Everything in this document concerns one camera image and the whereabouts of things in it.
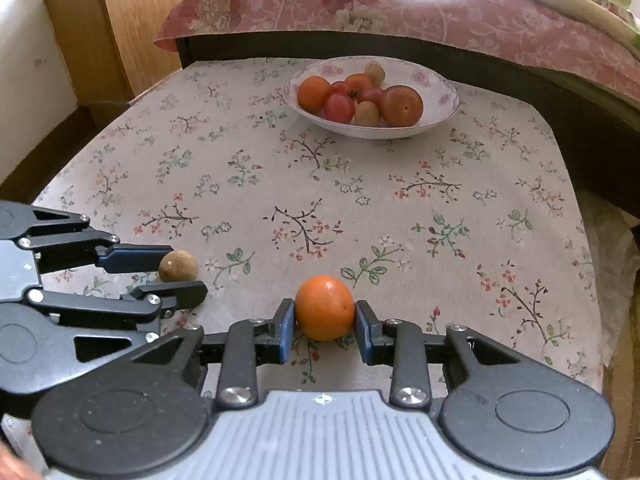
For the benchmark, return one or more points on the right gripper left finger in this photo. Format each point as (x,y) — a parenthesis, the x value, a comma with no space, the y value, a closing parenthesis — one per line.
(147,411)

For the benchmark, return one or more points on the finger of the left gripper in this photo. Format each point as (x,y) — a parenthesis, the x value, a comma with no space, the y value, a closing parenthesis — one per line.
(158,298)
(131,258)

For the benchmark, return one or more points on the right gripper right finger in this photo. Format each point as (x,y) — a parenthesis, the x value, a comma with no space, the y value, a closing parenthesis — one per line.
(493,405)

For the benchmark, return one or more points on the brown kiwi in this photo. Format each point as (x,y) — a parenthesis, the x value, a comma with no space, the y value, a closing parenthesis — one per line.
(376,74)
(178,266)
(367,114)

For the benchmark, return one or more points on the oblong red tomato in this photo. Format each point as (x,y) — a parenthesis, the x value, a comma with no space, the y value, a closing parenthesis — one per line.
(339,107)

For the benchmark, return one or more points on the small red cherry tomato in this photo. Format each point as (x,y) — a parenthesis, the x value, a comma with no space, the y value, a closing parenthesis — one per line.
(341,87)

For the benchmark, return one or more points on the round red tomato with stem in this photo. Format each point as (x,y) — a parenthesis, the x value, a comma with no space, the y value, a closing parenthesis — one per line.
(371,94)

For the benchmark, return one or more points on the small orange tangerine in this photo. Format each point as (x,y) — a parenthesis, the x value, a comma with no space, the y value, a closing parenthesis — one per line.
(358,82)

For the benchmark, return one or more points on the floral tablecloth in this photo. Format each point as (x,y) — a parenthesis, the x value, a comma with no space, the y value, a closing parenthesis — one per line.
(474,221)

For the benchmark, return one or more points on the wooden nightstand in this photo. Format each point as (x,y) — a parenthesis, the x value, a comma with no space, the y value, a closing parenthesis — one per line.
(108,47)

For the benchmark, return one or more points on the pink floral bed sheet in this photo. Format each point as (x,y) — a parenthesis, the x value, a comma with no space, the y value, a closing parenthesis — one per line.
(524,32)

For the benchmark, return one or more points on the white floral plate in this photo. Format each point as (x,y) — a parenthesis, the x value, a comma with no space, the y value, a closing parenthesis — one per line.
(440,98)

